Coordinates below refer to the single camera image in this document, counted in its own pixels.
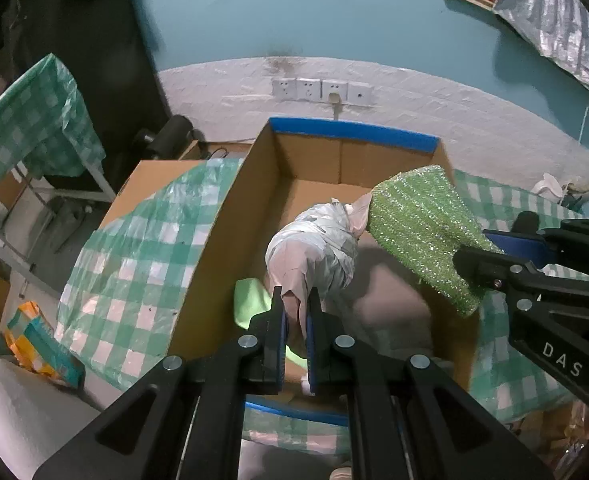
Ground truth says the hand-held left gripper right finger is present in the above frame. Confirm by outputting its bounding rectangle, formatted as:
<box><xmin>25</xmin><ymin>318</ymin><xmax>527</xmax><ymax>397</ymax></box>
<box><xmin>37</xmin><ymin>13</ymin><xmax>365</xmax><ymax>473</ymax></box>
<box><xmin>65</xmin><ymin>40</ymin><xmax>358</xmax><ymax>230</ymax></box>
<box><xmin>307</xmin><ymin>292</ymin><xmax>555</xmax><ymax>480</ymax></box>

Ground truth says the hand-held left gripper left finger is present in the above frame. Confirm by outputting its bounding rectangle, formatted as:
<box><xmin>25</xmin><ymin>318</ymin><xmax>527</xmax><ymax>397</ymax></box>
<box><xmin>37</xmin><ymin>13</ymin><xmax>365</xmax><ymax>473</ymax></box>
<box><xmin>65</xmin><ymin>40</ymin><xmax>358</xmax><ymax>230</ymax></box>
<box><xmin>33</xmin><ymin>286</ymin><xmax>289</xmax><ymax>480</ymax></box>

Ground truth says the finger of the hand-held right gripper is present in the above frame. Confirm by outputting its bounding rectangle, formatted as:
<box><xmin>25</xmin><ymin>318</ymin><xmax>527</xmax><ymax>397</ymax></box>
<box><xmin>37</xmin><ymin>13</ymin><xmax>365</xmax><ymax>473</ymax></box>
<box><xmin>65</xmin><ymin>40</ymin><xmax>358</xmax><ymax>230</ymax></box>
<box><xmin>483</xmin><ymin>219</ymin><xmax>589</xmax><ymax>273</ymax></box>
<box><xmin>453</xmin><ymin>246</ymin><xmax>589</xmax><ymax>306</ymax></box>

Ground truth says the neon green cloth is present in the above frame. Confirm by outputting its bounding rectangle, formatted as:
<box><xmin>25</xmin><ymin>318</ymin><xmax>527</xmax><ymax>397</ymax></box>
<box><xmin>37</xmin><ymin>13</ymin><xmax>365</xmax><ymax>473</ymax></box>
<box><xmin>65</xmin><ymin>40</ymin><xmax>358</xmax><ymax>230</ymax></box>
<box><xmin>233</xmin><ymin>278</ymin><xmax>305</xmax><ymax>361</ymax></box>

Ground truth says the green sparkly cloth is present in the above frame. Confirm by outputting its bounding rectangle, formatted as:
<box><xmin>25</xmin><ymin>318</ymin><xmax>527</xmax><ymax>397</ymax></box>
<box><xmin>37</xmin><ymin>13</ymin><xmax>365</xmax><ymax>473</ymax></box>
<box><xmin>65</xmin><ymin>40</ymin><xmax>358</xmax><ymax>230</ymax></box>
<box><xmin>367</xmin><ymin>165</ymin><xmax>505</xmax><ymax>318</ymax></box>

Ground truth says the pale patterned cloth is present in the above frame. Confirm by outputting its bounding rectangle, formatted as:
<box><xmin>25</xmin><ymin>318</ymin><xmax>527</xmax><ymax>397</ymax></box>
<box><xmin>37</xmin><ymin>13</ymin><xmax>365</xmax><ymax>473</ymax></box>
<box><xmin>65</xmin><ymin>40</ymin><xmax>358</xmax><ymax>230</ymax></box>
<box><xmin>266</xmin><ymin>199</ymin><xmax>375</xmax><ymax>346</ymax></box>

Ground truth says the cardboard box blue edge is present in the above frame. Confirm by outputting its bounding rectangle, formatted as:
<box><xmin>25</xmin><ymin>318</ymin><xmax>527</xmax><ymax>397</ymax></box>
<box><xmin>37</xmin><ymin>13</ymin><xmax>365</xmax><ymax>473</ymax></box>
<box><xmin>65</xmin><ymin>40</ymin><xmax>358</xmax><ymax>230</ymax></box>
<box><xmin>167</xmin><ymin>117</ymin><xmax>480</xmax><ymax>428</ymax></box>

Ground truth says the white electric kettle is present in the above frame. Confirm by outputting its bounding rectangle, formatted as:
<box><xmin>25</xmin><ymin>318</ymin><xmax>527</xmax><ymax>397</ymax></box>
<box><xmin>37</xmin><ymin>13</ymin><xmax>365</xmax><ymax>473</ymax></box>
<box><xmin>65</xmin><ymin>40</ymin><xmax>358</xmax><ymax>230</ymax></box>
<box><xmin>530</xmin><ymin>173</ymin><xmax>567</xmax><ymax>198</ymax></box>

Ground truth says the green checked plastic tablecloth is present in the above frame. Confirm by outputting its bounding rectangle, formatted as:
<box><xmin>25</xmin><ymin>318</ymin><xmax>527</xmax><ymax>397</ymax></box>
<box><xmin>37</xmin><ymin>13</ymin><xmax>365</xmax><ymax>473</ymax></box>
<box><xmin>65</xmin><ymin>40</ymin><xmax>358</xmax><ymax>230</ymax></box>
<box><xmin>56</xmin><ymin>157</ymin><xmax>587</xmax><ymax>456</ymax></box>

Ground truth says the brown cardboard sheet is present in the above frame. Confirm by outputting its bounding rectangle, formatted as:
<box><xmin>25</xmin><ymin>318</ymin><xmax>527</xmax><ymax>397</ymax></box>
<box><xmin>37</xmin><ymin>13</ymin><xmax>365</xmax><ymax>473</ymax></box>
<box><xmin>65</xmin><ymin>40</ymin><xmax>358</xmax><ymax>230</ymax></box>
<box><xmin>98</xmin><ymin>160</ymin><xmax>255</xmax><ymax>231</ymax></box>

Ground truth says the black cylindrical device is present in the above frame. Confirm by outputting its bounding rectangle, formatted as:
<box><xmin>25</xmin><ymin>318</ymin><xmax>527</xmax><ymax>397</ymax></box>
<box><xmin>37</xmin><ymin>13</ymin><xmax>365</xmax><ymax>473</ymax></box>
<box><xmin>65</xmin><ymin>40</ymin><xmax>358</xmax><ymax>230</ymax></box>
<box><xmin>134</xmin><ymin>115</ymin><xmax>195</xmax><ymax>161</ymax></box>

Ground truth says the silver foil sheet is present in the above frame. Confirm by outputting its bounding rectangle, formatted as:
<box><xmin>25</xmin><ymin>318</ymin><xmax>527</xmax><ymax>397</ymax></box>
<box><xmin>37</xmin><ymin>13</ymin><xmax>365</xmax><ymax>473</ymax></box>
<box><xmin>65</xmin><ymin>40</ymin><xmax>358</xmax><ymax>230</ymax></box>
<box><xmin>493</xmin><ymin>0</ymin><xmax>589</xmax><ymax>98</ymax></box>

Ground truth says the orange and teal bag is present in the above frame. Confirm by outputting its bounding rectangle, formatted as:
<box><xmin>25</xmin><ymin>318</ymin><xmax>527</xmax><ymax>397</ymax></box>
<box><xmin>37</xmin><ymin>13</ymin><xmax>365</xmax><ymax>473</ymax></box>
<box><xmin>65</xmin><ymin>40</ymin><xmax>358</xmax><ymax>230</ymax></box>
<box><xmin>3</xmin><ymin>301</ymin><xmax>86</xmax><ymax>388</ymax></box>

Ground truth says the green checked side table cover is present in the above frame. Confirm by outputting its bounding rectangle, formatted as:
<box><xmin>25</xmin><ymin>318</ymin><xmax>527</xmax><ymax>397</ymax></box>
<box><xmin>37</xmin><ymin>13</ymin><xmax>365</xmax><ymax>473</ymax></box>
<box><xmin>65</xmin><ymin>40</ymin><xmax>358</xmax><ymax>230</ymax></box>
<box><xmin>0</xmin><ymin>53</ymin><xmax>106</xmax><ymax>185</ymax></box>

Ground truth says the black cable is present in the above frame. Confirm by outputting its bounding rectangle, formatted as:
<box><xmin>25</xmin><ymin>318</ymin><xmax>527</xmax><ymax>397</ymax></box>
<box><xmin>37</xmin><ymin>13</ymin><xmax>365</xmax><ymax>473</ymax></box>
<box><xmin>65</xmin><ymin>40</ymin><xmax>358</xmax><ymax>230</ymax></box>
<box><xmin>197</xmin><ymin>142</ymin><xmax>231</xmax><ymax>162</ymax></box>

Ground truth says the grey metal table frame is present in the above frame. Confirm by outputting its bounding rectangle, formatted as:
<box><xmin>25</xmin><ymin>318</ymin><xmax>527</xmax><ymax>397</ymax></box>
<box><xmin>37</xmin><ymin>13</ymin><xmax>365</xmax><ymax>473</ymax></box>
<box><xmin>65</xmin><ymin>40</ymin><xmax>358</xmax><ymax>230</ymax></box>
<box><xmin>17</xmin><ymin>160</ymin><xmax>118</xmax><ymax>203</ymax></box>

